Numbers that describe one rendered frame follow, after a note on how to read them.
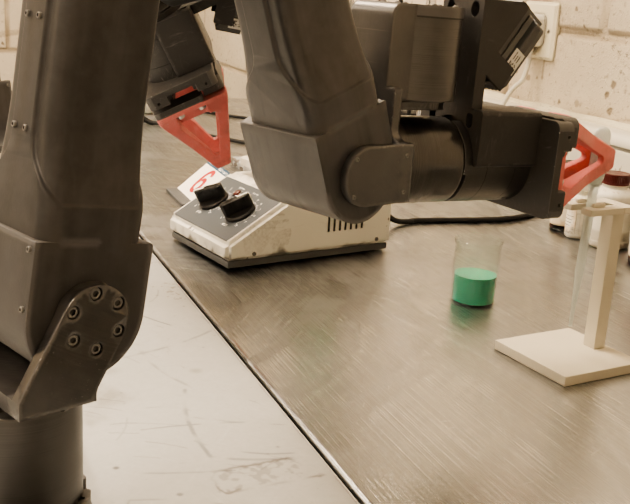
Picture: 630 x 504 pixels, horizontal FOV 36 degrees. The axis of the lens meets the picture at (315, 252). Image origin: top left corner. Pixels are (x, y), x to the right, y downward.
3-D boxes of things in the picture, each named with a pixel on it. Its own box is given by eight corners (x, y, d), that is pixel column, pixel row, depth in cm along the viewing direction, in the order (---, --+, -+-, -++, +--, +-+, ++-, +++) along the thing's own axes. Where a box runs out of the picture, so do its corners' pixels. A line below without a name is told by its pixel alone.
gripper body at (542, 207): (483, 102, 71) (400, 100, 67) (582, 122, 62) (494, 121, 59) (472, 188, 72) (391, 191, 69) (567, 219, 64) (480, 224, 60)
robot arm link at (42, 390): (37, 236, 51) (-69, 251, 47) (129, 279, 45) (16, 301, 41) (39, 346, 53) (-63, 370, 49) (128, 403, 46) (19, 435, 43)
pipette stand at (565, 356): (564, 387, 70) (588, 217, 67) (494, 348, 77) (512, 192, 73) (641, 371, 74) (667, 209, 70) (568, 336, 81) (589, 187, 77)
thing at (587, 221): (568, 328, 74) (602, 129, 70) (560, 324, 74) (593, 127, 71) (580, 327, 74) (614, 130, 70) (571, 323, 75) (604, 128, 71)
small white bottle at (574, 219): (586, 235, 115) (595, 175, 113) (589, 241, 113) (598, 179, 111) (562, 232, 116) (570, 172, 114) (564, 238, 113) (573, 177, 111)
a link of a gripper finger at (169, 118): (252, 132, 94) (212, 47, 90) (259, 160, 88) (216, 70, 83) (190, 159, 95) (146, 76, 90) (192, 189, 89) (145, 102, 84)
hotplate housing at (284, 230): (226, 273, 92) (229, 192, 90) (167, 239, 102) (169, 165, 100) (406, 249, 104) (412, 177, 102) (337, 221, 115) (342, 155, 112)
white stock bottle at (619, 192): (628, 253, 108) (640, 178, 106) (585, 247, 109) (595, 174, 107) (626, 243, 113) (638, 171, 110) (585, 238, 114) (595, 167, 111)
